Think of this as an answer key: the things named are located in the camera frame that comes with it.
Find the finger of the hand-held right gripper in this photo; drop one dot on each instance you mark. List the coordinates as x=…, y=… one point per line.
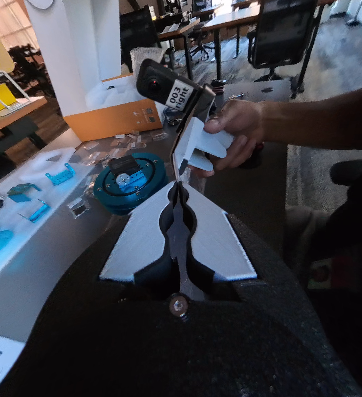
x=188, y=136

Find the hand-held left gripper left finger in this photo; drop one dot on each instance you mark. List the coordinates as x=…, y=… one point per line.
x=137, y=245

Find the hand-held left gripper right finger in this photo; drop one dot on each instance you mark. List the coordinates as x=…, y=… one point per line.
x=221, y=245

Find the blue round turntable base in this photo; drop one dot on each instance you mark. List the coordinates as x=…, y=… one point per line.
x=106, y=198

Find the person's right forearm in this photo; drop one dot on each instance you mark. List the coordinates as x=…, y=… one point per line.
x=323, y=121

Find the dark grey desk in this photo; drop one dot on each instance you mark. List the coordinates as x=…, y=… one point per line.
x=249, y=198

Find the person's right hand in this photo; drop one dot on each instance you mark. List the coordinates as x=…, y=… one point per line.
x=243, y=121

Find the bubble wrap roll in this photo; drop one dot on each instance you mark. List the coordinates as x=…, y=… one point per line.
x=147, y=59

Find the black mesh office chair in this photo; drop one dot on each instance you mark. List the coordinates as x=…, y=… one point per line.
x=137, y=34
x=280, y=31

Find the small black device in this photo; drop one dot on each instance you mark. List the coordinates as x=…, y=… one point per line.
x=218, y=86

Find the wooden background table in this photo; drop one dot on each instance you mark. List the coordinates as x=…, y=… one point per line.
x=230, y=20
x=181, y=28

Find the orange white cardboard box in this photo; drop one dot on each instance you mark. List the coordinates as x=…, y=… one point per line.
x=112, y=121

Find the pile of small screw bags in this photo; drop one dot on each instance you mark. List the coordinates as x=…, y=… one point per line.
x=120, y=136

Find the silver closed laptop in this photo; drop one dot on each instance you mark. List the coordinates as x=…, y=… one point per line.
x=271, y=90

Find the white foam sheet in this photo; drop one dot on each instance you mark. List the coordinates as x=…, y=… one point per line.
x=55, y=193

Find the wooden side table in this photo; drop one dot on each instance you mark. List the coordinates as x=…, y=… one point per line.
x=19, y=113

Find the blue perforated U bracket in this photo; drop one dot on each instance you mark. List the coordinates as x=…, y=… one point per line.
x=60, y=177

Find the blue narrow U bracket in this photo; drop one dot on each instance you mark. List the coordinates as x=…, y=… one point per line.
x=38, y=212

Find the teal multi-hole bracket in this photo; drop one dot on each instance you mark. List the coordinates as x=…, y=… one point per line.
x=23, y=192

